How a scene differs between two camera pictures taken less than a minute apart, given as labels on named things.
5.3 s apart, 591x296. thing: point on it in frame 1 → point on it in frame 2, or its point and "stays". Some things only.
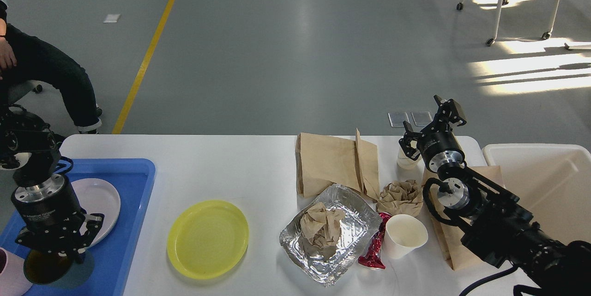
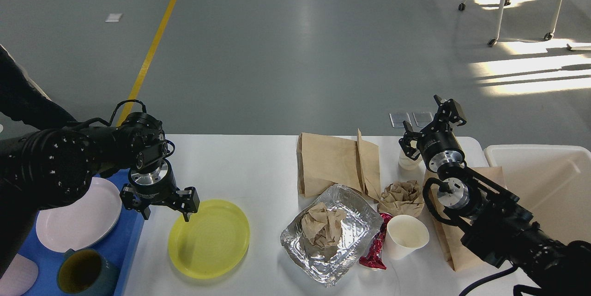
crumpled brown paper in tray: (321, 226) stays
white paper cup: (403, 234) stays
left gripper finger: (94, 221) → (186, 201)
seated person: (24, 57) → (20, 100)
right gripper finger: (412, 152) stays
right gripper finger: (449, 111) stays
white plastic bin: (553, 182) stays
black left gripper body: (50, 214) → (156, 186)
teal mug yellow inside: (48, 268) → (88, 272)
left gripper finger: (27, 238) → (131, 201)
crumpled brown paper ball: (404, 197) stays
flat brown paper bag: (321, 161) stays
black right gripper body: (438, 146) stays
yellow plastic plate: (208, 239) stays
